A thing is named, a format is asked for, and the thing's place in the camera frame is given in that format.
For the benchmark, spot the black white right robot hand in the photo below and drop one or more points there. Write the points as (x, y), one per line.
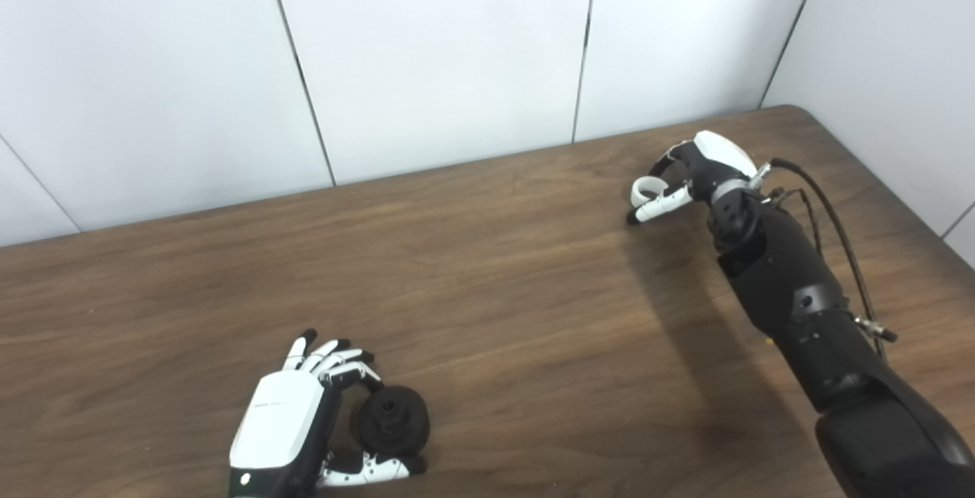
(716, 155)

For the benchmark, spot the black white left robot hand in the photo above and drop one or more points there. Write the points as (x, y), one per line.
(278, 422)

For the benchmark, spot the round black plastic part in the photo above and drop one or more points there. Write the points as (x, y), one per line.
(392, 422)

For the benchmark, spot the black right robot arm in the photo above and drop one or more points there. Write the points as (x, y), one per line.
(807, 308)

